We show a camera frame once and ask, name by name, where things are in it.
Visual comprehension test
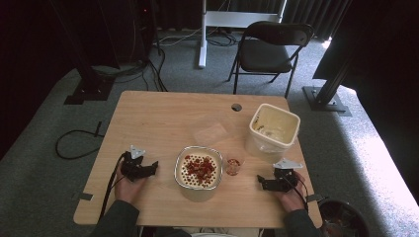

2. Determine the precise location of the red date slices clump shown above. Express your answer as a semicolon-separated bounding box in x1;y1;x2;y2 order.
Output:
227;159;241;175

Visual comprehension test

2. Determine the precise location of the left hand-held gripper black cable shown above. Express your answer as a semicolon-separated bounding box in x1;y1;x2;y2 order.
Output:
98;153;128;222

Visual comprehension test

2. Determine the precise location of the hand-held gripper black cable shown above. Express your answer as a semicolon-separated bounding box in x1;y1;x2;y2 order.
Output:
98;153;128;222
286;173;310;212

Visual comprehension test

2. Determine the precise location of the bundle of black floor cables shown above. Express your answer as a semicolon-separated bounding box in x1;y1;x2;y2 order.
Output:
92;31;170;94

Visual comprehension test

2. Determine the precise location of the grey tape strip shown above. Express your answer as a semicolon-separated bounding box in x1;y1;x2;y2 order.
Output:
71;192;95;202
304;193;326;203

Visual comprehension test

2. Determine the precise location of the white desk frame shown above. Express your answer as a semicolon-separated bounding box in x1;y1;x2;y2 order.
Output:
197;0;289;70

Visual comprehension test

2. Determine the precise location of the right hand-held gripper black cable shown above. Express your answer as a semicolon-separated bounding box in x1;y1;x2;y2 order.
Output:
286;173;310;212

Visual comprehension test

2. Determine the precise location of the cream plastic bin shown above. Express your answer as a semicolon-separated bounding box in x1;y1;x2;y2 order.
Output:
243;103;301;164

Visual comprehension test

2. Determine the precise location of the dark curtain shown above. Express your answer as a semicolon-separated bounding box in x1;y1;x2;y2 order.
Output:
282;0;352;41

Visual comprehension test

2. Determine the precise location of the black folding chair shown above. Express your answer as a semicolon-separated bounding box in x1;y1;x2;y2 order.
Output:
226;20;315;100

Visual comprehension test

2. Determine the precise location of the white floor cable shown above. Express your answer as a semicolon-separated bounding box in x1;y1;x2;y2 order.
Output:
153;27;206;47

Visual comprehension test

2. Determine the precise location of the clear plastic cup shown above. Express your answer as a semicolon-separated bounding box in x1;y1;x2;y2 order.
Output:
225;156;246;177

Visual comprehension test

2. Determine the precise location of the dark round bucket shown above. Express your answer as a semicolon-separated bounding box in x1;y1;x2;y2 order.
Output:
317;197;371;237

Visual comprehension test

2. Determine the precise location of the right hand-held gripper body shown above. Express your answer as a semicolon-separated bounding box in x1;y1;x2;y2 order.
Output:
267;158;304;194

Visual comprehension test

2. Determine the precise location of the person's right hand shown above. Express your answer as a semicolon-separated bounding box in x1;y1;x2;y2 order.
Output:
274;171;308;213

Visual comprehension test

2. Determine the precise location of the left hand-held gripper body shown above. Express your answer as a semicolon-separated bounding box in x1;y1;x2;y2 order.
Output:
120;144;156;183

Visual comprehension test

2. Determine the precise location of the pile of dried red dates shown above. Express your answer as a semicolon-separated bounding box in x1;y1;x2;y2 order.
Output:
182;154;218;186

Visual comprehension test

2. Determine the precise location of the clear plastic lid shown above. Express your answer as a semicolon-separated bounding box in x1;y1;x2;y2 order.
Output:
192;120;232;146

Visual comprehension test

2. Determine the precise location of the person's left hand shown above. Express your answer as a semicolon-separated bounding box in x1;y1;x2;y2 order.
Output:
114;169;148;205

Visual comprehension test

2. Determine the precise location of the black metal stand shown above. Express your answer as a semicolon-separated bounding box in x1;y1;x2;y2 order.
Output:
301;53;353;118
48;0;117;106

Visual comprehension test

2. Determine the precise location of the bowl of red food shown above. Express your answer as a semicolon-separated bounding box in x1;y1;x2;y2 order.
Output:
173;145;224;202

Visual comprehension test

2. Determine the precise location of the black looped floor cable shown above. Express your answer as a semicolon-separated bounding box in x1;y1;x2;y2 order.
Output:
54;120;106;161

